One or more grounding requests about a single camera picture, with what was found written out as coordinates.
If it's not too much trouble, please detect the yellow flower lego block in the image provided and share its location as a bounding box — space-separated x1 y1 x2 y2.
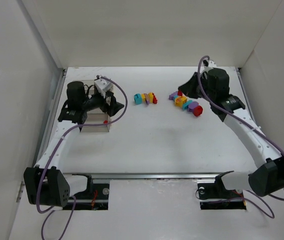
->
174 95 187 108

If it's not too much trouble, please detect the purple square lego block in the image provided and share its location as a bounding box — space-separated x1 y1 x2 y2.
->
187 101 199 113

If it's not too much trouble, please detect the teal lego block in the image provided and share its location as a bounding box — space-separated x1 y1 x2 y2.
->
134 93 143 105
182 100 193 110

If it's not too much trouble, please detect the red round lego block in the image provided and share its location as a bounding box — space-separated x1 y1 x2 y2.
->
193 105 203 117

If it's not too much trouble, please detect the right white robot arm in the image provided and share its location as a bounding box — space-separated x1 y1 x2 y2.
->
178 67 284 198

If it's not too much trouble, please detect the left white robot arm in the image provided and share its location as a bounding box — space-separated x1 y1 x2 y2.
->
24 75 127 214

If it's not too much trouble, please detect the clear compartment organizer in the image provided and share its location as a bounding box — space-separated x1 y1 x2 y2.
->
81 79 112 134

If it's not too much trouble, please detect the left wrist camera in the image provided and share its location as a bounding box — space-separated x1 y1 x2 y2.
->
94 75 114 99

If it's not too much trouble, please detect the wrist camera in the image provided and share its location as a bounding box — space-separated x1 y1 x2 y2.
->
203 59 217 69
94 75 114 99

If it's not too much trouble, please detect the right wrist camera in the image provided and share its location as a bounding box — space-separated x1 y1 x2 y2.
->
203 59 217 69

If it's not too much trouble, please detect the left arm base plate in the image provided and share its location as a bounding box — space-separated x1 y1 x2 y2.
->
75 180 110 211

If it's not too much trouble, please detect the aluminium rail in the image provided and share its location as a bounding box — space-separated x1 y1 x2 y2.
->
64 172 274 180

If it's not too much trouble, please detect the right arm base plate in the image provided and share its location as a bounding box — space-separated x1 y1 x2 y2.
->
195 182 246 210

